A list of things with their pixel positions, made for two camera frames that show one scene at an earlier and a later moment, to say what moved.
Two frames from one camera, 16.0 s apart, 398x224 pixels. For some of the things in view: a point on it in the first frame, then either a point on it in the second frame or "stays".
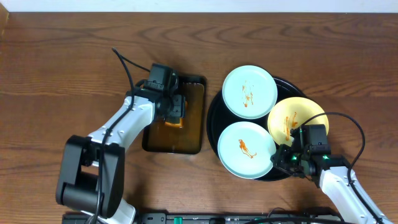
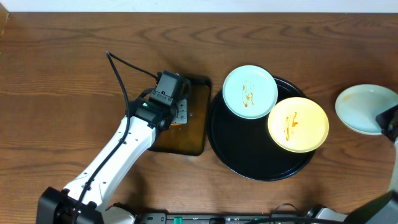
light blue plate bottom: [245, 148] → [357, 106]
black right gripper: [280, 160] → [384, 118]
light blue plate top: [249, 91] stays
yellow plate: [288, 114] stays
